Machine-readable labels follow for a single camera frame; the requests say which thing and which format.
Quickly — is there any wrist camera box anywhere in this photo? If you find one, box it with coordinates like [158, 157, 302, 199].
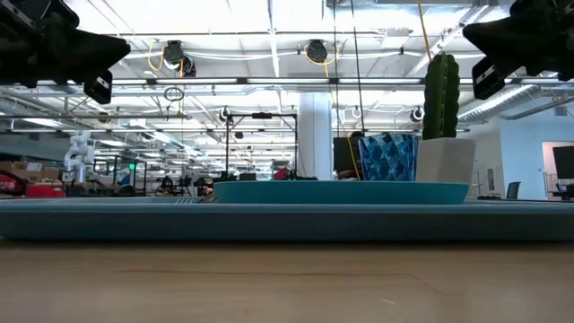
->
[83, 69, 113, 105]
[472, 56, 508, 100]

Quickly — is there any black background rig frame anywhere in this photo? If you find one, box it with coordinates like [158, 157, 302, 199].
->
[225, 111, 300, 180]

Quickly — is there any black wall screen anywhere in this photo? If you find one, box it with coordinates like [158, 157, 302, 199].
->
[552, 145, 574, 180]

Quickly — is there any yellow hanging cable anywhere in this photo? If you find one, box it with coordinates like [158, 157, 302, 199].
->
[416, 0, 432, 62]

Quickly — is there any black hanging cable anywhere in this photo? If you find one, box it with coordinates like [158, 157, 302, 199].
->
[349, 0, 365, 135]
[332, 0, 339, 135]

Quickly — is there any red crate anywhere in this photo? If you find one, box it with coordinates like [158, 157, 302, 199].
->
[24, 183, 66, 198]

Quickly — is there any green cactus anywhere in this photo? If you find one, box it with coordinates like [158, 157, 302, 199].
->
[422, 52, 461, 140]

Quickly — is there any black background monitor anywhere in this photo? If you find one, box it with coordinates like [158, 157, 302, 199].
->
[333, 134, 362, 180]

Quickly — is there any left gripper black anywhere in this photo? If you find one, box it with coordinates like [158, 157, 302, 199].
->
[17, 0, 131, 89]

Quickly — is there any brown cardboard box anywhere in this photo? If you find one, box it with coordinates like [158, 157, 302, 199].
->
[11, 161, 59, 181]

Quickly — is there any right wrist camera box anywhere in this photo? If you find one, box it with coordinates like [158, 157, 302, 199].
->
[472, 56, 508, 100]

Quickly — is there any blue plastic tray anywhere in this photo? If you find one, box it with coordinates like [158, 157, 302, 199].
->
[0, 196, 574, 243]

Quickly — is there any blue faceted plastic cup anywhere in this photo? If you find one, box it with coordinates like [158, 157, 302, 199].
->
[357, 133, 421, 183]

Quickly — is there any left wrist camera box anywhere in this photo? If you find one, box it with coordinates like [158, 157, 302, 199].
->
[83, 69, 113, 105]

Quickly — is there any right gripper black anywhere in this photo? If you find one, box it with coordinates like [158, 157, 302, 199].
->
[464, 0, 561, 77]

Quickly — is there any blue round plate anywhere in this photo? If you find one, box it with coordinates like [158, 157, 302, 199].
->
[213, 179, 471, 206]

